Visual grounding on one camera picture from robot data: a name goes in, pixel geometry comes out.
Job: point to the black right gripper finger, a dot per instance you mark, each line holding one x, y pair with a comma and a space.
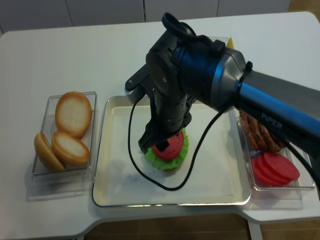
162, 146

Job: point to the clear bun container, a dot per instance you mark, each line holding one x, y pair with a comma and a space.
44, 184

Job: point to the middle bun half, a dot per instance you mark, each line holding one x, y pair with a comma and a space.
69, 149

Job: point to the clear patty tomato container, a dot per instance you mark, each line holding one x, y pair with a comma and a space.
285, 197

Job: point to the yellow cheese slices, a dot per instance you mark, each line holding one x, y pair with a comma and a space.
230, 44

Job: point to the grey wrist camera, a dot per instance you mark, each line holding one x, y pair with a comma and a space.
135, 86

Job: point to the green lettuce leaf on bun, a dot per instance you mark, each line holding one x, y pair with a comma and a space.
161, 164

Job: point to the red tomato slice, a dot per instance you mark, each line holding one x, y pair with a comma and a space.
172, 151

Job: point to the bottom burger bun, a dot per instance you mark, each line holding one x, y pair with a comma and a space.
171, 169

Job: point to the white parchment paper sheet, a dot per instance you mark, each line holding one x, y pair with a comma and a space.
133, 180

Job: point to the large upright bun half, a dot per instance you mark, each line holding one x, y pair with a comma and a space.
73, 114

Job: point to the brown meat patties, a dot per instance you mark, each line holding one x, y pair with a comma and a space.
258, 136

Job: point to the leftmost bun half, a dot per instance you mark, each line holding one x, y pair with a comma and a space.
46, 154

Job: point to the white metal baking tray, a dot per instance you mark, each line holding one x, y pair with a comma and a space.
236, 164

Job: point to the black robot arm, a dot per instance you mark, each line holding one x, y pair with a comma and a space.
183, 64

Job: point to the red tomato slices stack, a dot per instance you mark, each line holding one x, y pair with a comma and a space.
274, 170

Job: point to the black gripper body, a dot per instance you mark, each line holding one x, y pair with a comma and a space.
168, 117

